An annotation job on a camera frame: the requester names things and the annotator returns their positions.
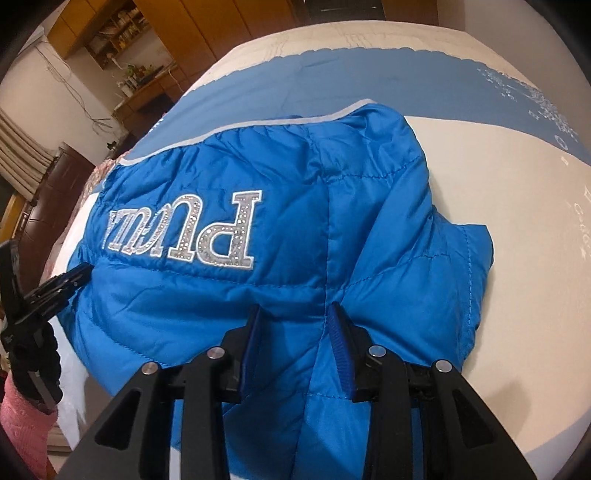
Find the dark wooden dresser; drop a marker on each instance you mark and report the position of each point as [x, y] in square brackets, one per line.
[55, 194]

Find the blue puffer jacket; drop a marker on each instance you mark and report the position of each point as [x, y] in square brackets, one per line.
[323, 207]

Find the wooden wardrobe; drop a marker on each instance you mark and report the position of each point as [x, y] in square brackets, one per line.
[207, 32]

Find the wooden wall bookshelf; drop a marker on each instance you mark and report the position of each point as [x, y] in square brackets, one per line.
[115, 37]

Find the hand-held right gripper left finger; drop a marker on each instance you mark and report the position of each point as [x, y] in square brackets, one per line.
[249, 350]

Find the wooden desk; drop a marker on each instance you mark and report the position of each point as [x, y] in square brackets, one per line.
[147, 99]

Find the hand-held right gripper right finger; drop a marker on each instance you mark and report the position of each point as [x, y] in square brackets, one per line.
[341, 350]

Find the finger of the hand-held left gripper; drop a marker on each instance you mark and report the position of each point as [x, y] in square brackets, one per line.
[60, 281]
[46, 309]

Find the bed with blue striped sheet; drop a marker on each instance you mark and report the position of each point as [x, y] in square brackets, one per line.
[485, 184]

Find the group of small bottles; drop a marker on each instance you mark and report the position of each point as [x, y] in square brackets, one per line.
[138, 76]

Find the pink floral quilt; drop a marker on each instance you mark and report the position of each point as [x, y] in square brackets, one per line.
[97, 177]

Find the person's left forearm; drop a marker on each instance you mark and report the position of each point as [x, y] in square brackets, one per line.
[23, 429]

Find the beige curtain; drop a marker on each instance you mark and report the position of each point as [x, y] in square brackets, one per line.
[18, 147]

